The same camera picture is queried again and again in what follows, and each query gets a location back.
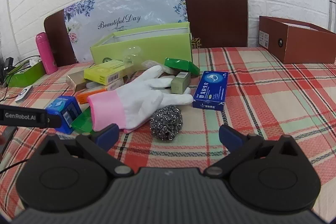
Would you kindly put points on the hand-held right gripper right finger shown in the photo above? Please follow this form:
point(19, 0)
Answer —
point(231, 137)

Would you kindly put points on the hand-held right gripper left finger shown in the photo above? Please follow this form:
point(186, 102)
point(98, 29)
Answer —
point(107, 136)

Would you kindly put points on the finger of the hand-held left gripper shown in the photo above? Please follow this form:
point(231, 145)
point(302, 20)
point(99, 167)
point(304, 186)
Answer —
point(55, 121)

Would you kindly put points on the blue cube box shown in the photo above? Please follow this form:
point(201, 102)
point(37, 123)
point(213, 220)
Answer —
point(65, 106)

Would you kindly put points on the green translucent plastic piece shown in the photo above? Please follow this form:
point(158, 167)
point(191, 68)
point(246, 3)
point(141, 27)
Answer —
point(82, 121)

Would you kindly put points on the orange box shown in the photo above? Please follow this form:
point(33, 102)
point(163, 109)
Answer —
point(84, 97)

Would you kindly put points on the tan cardboard box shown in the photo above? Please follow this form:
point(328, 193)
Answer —
point(74, 82)

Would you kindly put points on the white glove with pink cuff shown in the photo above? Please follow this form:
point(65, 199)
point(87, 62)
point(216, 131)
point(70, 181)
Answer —
point(141, 100)

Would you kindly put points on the blue medicine box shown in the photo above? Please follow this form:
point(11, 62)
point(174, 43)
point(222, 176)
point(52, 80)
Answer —
point(210, 90)

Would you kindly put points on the steel wool scourer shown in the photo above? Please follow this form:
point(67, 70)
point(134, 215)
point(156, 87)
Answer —
point(166, 123)

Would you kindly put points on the yellow-green box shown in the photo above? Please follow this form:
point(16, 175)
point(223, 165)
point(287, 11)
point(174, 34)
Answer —
point(105, 73)

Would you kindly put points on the olive green small box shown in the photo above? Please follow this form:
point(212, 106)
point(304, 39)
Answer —
point(178, 85)

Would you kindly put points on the clear plastic cup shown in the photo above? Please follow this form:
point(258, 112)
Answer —
point(132, 54)

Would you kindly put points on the light green cardboard box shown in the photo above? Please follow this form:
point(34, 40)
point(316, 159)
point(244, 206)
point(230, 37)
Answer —
point(162, 47)

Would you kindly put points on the white remote control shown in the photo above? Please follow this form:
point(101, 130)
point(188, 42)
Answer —
point(23, 94)

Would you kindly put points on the green tray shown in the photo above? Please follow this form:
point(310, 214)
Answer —
point(29, 75)

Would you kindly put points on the plaid tablecloth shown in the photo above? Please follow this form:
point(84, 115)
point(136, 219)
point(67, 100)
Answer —
point(262, 108)

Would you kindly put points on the black charger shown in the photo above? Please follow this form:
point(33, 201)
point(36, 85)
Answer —
point(8, 64)

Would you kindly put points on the white small box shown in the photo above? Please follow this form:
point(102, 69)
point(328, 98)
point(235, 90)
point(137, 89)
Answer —
point(34, 62)

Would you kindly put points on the pink thermos bottle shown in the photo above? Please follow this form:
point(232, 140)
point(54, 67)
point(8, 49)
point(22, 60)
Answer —
point(47, 56)

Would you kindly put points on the brown shoebox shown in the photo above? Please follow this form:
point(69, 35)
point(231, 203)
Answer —
point(302, 48)

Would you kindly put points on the brown wooden board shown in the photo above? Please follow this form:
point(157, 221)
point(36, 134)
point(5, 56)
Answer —
point(218, 14)

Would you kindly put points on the floral plastic bag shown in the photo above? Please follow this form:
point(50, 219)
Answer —
point(126, 3)

